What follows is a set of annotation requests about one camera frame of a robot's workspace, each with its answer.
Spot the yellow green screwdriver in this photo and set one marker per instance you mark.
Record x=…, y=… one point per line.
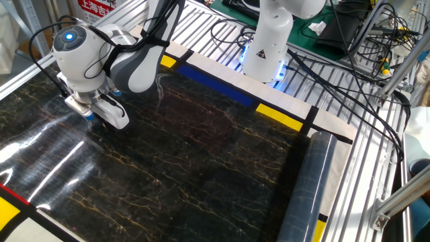
x=385, y=67

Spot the black rolled pouch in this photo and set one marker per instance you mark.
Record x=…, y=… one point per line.
x=336, y=37

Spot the green cutting mat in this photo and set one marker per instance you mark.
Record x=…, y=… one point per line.
x=299, y=40

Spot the white fabric sheet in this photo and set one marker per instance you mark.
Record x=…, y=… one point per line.
x=420, y=134

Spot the black marble pattern mat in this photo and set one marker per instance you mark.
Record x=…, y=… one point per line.
x=168, y=168

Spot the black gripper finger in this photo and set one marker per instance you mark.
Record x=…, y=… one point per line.
x=107, y=125
x=100, y=121

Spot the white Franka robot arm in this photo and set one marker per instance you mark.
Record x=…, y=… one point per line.
x=268, y=40

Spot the Mondrian pattern cloth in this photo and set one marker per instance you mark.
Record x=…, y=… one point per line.
x=279, y=116

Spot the red white Chinese sign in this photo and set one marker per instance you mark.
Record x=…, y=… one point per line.
x=97, y=10

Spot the teal plastic container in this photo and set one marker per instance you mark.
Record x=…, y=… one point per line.
x=420, y=215

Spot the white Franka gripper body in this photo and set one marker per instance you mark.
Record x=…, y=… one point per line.
x=116, y=114

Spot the aluminium frame post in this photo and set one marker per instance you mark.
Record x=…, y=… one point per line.
x=403, y=65
x=403, y=198
x=367, y=27

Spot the white crumpled paper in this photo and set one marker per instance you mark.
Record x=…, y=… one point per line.
x=317, y=28

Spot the grey perforated shelf post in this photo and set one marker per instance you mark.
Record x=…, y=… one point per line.
x=33, y=23

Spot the rolled clear plastic film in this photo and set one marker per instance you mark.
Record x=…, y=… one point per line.
x=309, y=188

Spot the white plastic sheet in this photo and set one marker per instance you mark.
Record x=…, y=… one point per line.
x=8, y=40

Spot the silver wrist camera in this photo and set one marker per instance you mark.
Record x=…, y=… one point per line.
x=79, y=107

